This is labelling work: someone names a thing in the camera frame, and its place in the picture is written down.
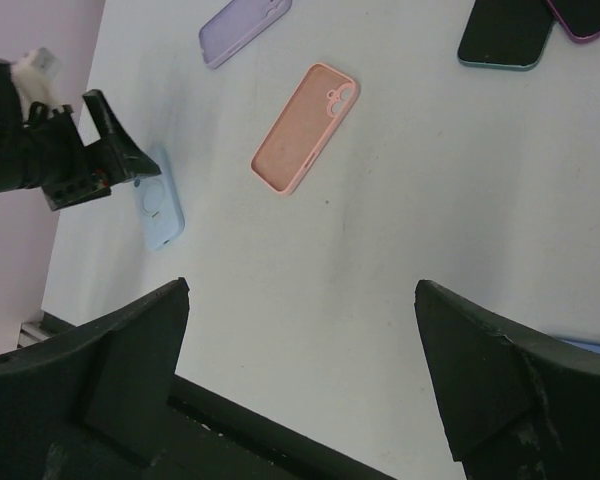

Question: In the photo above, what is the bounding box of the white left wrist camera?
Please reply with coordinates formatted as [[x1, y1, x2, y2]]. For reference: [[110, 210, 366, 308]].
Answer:
[[10, 47, 61, 118]]

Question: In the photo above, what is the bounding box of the blue phone face down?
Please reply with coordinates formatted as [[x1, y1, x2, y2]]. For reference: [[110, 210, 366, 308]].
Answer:
[[555, 336, 600, 354]]

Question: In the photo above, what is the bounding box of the teal-edged black phone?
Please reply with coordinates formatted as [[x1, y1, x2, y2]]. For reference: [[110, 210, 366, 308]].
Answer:
[[457, 0, 554, 71]]

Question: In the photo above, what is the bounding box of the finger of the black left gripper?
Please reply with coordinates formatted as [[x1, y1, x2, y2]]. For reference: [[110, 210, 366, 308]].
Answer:
[[82, 89, 161, 184]]

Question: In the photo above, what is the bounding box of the pink phone case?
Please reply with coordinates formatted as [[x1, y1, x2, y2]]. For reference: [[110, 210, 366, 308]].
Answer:
[[250, 63, 360, 195]]

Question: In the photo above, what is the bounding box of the purple-edged black phone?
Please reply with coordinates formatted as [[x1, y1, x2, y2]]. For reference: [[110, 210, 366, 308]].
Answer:
[[547, 0, 600, 43]]

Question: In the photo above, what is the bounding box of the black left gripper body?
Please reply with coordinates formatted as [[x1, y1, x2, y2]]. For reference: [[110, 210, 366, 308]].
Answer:
[[0, 59, 111, 211]]

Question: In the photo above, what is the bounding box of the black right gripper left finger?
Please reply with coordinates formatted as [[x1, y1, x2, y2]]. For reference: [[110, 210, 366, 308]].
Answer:
[[0, 278, 189, 479]]

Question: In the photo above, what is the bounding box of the lilac phone case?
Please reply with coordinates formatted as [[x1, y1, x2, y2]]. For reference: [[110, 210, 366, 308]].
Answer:
[[198, 0, 293, 70]]

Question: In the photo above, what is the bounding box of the light blue phone case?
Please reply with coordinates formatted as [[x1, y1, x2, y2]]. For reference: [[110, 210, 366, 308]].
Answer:
[[133, 144, 185, 251]]

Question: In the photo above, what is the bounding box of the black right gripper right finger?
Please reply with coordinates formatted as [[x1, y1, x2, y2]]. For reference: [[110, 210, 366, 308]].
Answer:
[[415, 280, 600, 479]]

